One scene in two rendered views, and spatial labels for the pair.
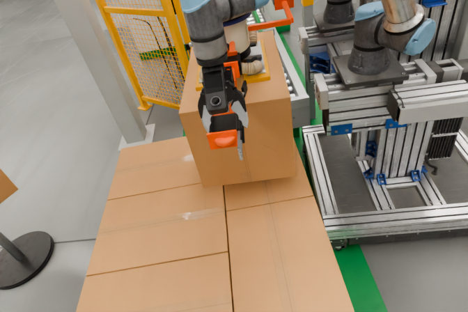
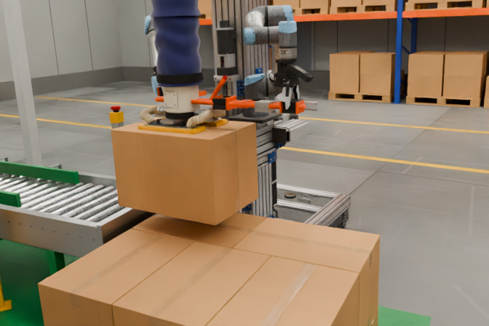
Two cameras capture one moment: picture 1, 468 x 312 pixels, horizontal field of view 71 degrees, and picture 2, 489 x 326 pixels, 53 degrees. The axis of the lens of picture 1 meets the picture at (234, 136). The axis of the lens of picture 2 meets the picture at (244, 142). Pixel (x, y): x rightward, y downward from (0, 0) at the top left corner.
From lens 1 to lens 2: 2.02 m
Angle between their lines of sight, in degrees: 63
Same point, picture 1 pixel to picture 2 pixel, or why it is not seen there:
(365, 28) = (259, 86)
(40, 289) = not seen: outside the picture
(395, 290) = not seen: hidden behind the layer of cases
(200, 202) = (205, 255)
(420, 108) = (295, 129)
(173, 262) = (250, 279)
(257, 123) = (244, 146)
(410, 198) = not seen: hidden behind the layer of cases
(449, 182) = (288, 217)
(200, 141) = (218, 168)
